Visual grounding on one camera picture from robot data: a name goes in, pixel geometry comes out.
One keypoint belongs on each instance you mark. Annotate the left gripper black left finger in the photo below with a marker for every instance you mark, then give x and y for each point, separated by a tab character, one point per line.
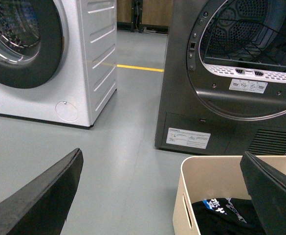
41	207

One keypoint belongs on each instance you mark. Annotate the dark grey tumble dryer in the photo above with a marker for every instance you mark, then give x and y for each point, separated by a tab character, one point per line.
224	81

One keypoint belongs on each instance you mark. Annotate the white power strip on floor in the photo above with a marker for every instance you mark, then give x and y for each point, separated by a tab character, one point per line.
155	30

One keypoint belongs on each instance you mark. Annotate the white front-load washing machine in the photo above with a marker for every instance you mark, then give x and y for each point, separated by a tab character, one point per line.
57	59

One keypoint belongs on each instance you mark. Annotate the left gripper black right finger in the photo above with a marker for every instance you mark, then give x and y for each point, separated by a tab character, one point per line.
265	180

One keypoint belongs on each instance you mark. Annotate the black metal stand legs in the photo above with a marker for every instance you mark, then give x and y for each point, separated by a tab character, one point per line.
136	15

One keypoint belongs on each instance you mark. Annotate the beige plastic laundry hamper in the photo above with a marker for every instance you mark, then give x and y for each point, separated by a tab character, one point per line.
203	178

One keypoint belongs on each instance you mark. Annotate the black printed t-shirt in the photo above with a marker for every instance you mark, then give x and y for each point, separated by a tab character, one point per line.
227	216

